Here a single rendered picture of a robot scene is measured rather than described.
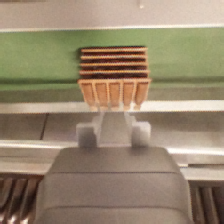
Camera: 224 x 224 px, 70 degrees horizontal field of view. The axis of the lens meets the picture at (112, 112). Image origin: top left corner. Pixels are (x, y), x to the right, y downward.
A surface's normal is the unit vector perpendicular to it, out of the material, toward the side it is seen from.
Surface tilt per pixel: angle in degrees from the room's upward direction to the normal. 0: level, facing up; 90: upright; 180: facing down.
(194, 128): 90
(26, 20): 90
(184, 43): 2
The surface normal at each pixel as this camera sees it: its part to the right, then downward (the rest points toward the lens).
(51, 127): -0.03, -0.47
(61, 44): 0.00, 0.88
